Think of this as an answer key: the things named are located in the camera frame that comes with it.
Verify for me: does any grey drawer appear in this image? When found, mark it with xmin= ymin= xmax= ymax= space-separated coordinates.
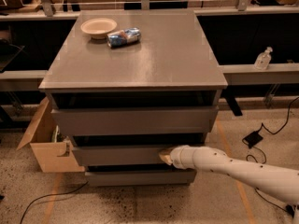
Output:
xmin=51 ymin=106 xmax=218 ymax=136
xmin=72 ymin=145 xmax=170 ymax=166
xmin=85 ymin=170 xmax=196 ymax=187

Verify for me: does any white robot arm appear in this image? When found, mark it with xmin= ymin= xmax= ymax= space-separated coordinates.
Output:
xmin=159 ymin=146 xmax=299 ymax=224

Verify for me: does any grey bottom drawer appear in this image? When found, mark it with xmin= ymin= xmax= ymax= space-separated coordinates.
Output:
xmin=85 ymin=170 xmax=196 ymax=187

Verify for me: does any grey top drawer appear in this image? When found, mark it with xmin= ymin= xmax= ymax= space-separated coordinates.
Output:
xmin=51 ymin=106 xmax=218 ymax=136

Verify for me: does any grey drawer cabinet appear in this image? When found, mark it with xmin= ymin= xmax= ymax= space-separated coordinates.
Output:
xmin=38 ymin=9 xmax=228 ymax=147

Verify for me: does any black power adapter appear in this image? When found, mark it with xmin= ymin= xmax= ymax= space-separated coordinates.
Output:
xmin=242 ymin=132 xmax=263 ymax=148

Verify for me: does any brown cardboard box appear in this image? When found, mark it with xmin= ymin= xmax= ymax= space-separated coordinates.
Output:
xmin=17 ymin=98 xmax=84 ymax=173

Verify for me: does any clear sanitizer pump bottle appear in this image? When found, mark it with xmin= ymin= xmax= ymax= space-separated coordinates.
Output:
xmin=254 ymin=47 xmax=273 ymax=70

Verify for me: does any black power strip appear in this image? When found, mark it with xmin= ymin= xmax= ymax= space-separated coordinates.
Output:
xmin=286 ymin=205 xmax=294 ymax=217

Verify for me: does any beige paper bowl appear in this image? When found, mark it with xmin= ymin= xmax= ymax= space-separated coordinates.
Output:
xmin=80 ymin=18 xmax=117 ymax=39

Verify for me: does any black floor cable left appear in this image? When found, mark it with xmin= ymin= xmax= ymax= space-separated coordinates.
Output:
xmin=20 ymin=180 xmax=90 ymax=224

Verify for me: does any black adapter cable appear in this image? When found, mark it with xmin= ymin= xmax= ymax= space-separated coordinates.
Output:
xmin=242 ymin=96 xmax=299 ymax=213

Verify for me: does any grey metal railing frame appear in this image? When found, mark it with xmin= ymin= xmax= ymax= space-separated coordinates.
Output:
xmin=0 ymin=0 xmax=299 ymax=21

